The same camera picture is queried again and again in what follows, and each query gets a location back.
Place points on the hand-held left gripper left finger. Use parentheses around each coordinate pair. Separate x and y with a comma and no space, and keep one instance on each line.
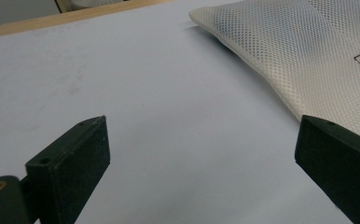
(72,165)

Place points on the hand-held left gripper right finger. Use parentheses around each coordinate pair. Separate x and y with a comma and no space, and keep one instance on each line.
(336,161)

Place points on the cream mesh laundry bag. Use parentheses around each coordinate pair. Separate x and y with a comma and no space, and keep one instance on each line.
(299,53)

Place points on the white rounded cushion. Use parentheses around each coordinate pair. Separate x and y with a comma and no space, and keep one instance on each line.
(94,3)

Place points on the light wooden furniture frame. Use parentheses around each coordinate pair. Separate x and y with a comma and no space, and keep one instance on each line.
(63,5)

